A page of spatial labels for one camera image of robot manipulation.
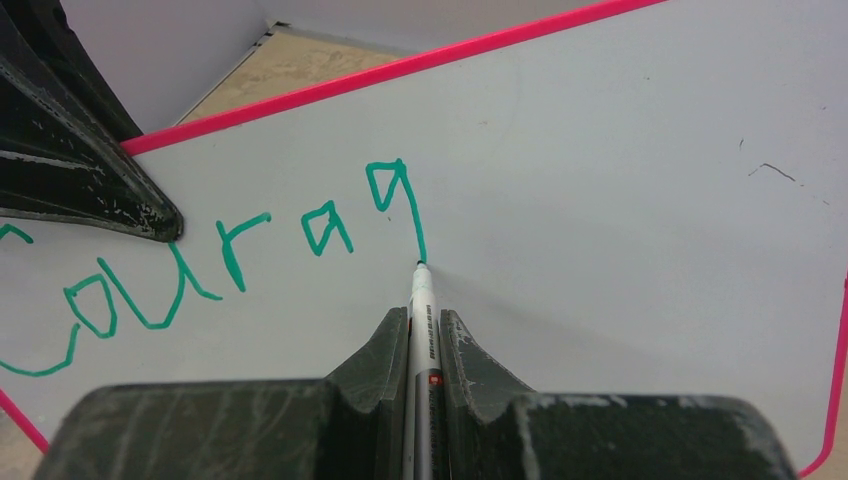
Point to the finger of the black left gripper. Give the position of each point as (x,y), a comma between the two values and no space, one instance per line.
(61,132)

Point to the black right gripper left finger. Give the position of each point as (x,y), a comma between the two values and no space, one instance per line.
(346,425)

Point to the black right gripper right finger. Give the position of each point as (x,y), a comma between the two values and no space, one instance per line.
(500,428)

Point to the white whiteboard marker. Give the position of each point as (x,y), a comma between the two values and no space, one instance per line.
(425,444)

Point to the pink framed whiteboard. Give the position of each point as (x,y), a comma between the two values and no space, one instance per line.
(633,197)

